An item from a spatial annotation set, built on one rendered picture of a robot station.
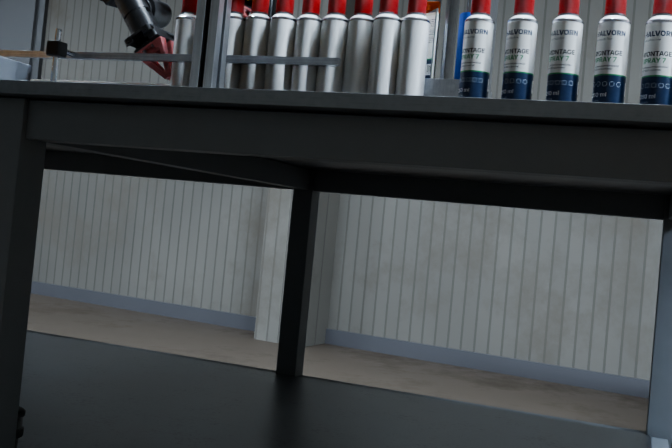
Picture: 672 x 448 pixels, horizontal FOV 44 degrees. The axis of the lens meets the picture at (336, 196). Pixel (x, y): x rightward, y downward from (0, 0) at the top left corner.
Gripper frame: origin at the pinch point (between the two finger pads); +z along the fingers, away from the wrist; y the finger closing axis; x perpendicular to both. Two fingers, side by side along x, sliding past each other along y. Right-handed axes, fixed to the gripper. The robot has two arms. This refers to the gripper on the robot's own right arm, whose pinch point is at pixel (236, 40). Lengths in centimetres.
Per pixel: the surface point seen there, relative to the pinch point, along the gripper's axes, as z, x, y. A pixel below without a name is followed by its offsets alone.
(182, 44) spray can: 2.9, 8.9, 7.1
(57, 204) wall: 46, -305, 284
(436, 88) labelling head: 8.5, 3.5, -43.2
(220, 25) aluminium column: 2.2, 22.0, -8.3
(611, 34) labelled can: -1, 8, -73
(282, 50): 3.5, 8.8, -14.5
